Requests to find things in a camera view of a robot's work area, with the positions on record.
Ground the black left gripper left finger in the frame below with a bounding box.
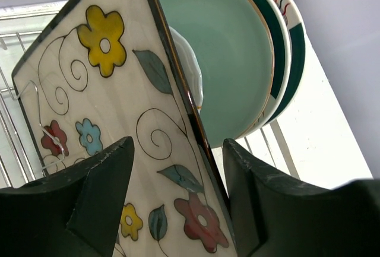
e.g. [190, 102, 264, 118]
[1, 137, 135, 256]

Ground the square floral plate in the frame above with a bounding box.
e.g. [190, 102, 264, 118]
[11, 0, 237, 256]

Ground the light blue scalloped plate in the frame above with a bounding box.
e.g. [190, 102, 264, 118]
[169, 27, 204, 112]

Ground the metal wire dish rack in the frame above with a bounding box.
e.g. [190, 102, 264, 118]
[0, 0, 300, 189]

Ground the white plate teal rim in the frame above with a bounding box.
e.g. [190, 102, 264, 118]
[245, 0, 292, 134]
[265, 0, 306, 124]

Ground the white plate teal rim back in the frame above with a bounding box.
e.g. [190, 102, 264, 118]
[265, 0, 306, 124]

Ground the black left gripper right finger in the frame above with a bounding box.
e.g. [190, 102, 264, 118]
[223, 139, 379, 256]

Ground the white plate teal rim front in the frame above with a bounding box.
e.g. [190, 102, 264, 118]
[245, 0, 292, 134]

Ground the mint green flower plate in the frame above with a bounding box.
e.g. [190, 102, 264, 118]
[159, 0, 274, 148]

